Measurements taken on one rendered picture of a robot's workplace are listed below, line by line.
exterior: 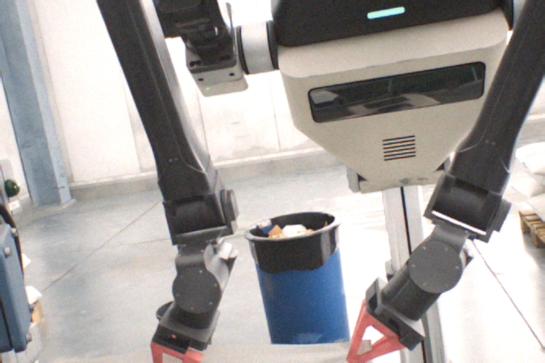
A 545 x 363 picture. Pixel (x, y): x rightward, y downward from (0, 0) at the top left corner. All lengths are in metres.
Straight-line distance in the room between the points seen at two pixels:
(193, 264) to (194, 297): 0.04
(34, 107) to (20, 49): 0.78
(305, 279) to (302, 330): 0.26
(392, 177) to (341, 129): 0.18
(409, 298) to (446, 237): 0.12
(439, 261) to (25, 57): 9.00
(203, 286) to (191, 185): 0.12
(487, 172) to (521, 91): 0.10
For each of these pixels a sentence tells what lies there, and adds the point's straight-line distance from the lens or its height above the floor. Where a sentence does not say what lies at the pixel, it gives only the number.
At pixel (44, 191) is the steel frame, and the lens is 9.67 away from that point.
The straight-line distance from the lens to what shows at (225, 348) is 0.91.
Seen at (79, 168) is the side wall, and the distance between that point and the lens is 9.67.
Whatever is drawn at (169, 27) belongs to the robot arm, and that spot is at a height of 1.49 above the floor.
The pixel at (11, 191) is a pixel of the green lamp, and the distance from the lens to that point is 1.10.
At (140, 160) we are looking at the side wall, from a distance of 9.34.
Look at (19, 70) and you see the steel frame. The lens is 9.59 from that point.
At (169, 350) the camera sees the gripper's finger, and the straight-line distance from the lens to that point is 0.85.
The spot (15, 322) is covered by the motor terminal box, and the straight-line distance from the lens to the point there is 0.56.
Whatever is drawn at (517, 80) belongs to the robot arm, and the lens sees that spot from 0.72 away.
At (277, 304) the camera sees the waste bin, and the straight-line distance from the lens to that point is 3.12.
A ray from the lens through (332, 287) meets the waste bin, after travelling 3.12.
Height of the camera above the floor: 1.40
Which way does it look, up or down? 10 degrees down
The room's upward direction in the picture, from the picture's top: 9 degrees counter-clockwise
